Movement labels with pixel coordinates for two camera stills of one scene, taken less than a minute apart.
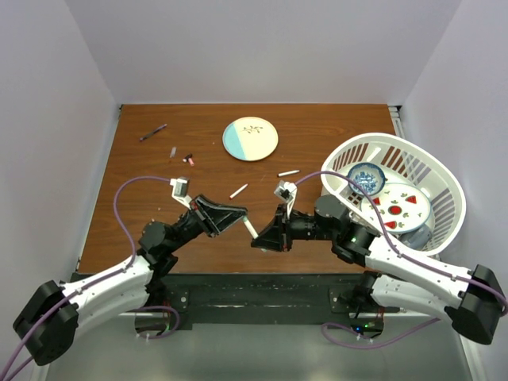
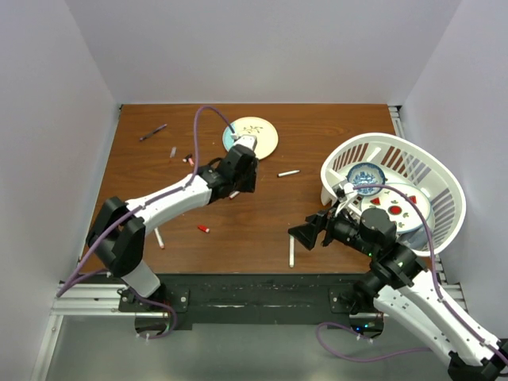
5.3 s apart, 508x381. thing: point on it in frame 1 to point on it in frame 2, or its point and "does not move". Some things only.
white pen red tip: (237, 190) does not move
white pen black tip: (285, 173) does not move
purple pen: (152, 132) does not move
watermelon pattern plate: (403, 207) does not move
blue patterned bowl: (369, 176) does not move
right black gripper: (278, 235) to (306, 233)
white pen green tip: (246, 221) to (291, 252)
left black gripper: (213, 218) to (248, 186)
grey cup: (419, 238) does not move
